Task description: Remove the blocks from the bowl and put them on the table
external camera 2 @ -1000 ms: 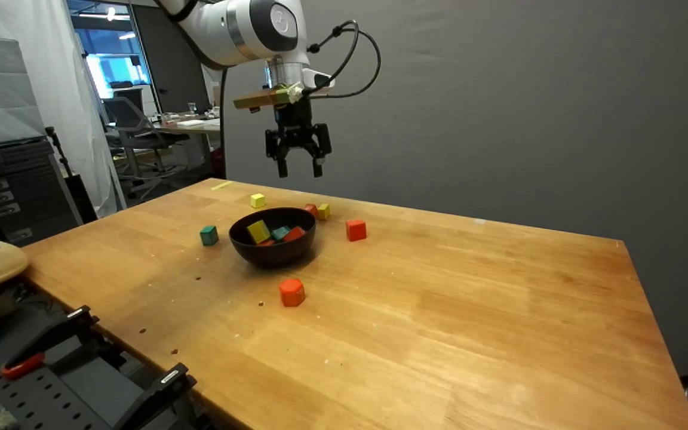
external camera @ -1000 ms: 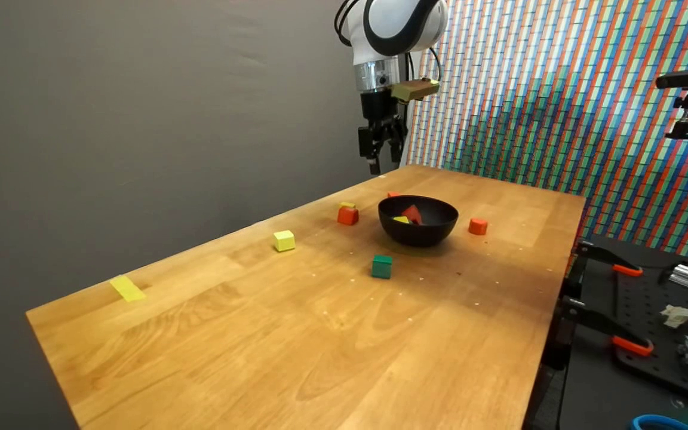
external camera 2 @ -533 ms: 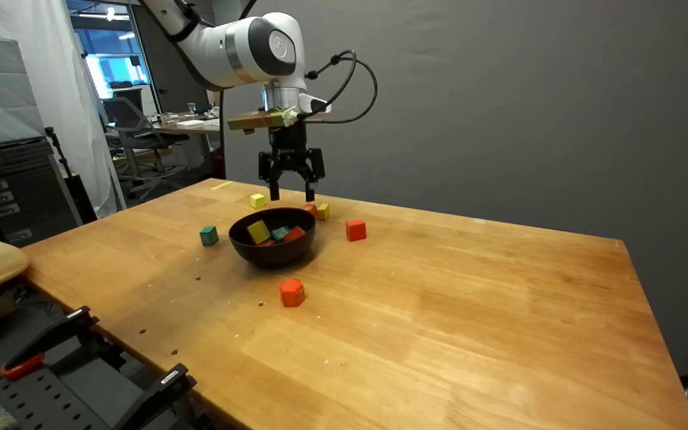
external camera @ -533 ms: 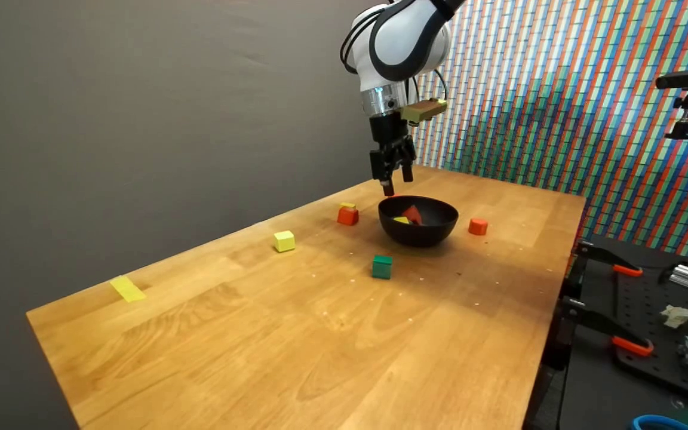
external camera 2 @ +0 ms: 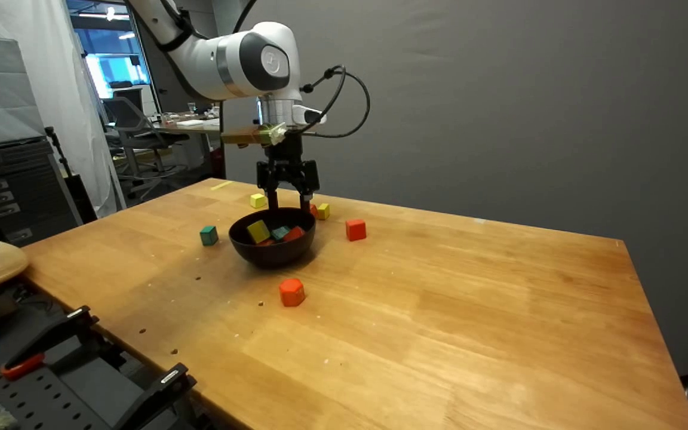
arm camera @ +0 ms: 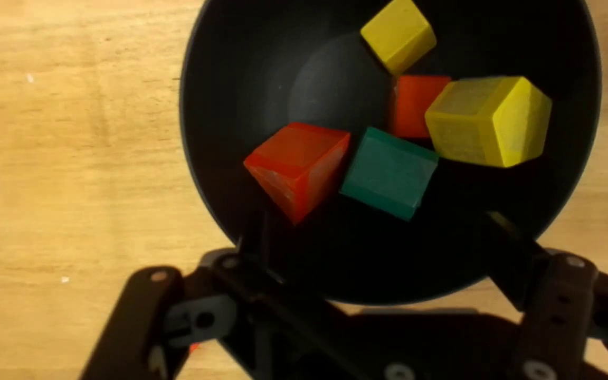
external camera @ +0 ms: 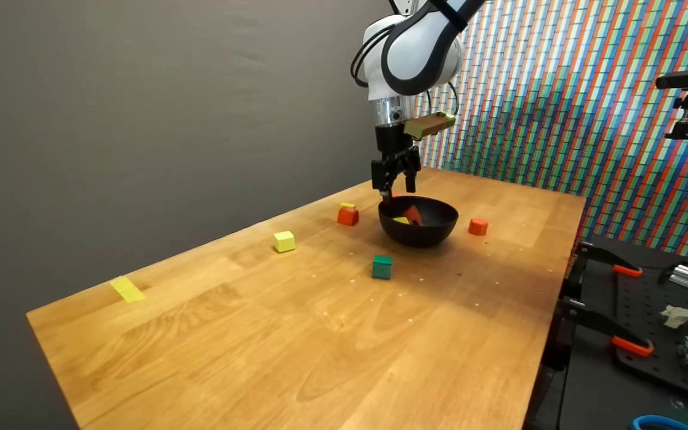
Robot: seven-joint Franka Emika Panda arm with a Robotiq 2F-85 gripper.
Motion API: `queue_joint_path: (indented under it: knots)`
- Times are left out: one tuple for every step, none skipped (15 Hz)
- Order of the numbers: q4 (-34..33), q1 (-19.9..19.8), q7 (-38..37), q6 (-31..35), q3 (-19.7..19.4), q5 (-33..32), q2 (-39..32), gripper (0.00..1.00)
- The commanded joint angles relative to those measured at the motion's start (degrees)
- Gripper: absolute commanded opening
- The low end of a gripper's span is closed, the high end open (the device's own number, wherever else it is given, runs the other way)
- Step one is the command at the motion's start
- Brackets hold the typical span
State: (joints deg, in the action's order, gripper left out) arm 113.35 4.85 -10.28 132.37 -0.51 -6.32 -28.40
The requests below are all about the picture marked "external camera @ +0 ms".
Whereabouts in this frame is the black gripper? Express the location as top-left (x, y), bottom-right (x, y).
top-left (371, 121), bottom-right (425, 200)

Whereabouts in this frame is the teal green cube block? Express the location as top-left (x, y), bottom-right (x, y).
top-left (371, 252), bottom-right (395, 281)

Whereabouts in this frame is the pale lime cube block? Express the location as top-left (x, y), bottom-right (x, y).
top-left (273, 229), bottom-right (300, 256)

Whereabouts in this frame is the black round bowl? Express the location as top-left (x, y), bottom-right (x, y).
top-left (378, 192), bottom-right (461, 249)

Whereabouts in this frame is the grey fabric backdrop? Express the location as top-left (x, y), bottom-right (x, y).
top-left (0, 0), bottom-right (411, 430)

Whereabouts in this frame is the black pegboard bench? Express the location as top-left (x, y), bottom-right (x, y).
top-left (531, 237), bottom-right (688, 430)

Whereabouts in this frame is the yellow tape strip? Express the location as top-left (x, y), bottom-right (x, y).
top-left (108, 277), bottom-right (148, 306)

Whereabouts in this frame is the white crumpled object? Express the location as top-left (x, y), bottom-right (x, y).
top-left (659, 302), bottom-right (688, 332)

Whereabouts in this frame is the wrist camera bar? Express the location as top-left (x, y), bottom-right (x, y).
top-left (402, 112), bottom-right (460, 142)

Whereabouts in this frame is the thin black camera cable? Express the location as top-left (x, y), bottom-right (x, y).
top-left (437, 78), bottom-right (464, 116)

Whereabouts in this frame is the black wrist cable bundle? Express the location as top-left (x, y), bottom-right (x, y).
top-left (349, 31), bottom-right (388, 87)

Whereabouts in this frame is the black clamp orange handle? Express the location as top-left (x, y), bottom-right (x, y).
top-left (577, 240), bottom-right (647, 281)
top-left (559, 295), bottom-right (657, 360)

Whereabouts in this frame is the blue handled tool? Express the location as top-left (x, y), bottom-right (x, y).
top-left (628, 412), bottom-right (688, 430)

